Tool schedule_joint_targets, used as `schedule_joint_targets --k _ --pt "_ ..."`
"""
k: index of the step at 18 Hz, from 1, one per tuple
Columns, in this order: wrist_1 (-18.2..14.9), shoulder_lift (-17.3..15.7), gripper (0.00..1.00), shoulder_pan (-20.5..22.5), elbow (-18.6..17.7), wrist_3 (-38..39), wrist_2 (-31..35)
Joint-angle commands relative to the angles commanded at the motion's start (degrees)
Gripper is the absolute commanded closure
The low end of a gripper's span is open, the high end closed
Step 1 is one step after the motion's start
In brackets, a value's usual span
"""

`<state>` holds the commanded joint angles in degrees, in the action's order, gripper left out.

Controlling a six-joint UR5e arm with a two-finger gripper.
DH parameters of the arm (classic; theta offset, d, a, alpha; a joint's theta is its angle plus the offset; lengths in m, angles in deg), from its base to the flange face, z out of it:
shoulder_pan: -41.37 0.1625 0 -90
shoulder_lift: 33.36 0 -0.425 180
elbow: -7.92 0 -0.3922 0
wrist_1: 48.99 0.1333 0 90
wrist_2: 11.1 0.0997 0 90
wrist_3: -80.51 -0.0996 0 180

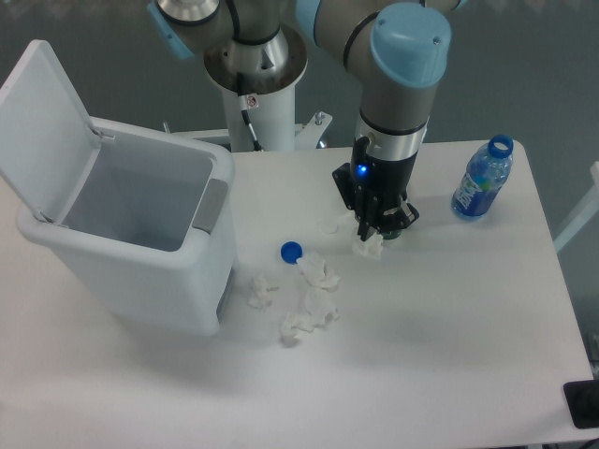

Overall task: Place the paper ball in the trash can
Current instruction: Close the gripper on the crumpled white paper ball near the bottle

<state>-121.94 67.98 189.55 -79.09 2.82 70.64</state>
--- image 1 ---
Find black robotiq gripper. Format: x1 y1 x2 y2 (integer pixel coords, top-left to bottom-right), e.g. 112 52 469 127
332 137 419 241

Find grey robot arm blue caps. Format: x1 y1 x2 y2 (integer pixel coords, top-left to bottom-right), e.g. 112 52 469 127
147 1 459 239

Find small white paper ball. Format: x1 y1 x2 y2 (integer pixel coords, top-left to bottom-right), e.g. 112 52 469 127
247 274 279 311

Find white trash bin with lid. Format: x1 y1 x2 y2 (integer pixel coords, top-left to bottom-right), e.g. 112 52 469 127
1 40 237 336

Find blue bottle cap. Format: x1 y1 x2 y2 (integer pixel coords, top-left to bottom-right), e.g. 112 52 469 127
280 240 303 265

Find blue plastic bottle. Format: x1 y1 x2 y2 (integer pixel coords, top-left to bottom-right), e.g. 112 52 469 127
451 134 514 220

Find black device at edge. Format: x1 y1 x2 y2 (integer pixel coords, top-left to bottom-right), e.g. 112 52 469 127
563 380 598 429

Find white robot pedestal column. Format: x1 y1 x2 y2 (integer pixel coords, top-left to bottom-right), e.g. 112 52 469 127
221 87 295 152

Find white frame at right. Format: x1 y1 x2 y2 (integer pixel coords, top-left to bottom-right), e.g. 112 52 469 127
553 162 598 253

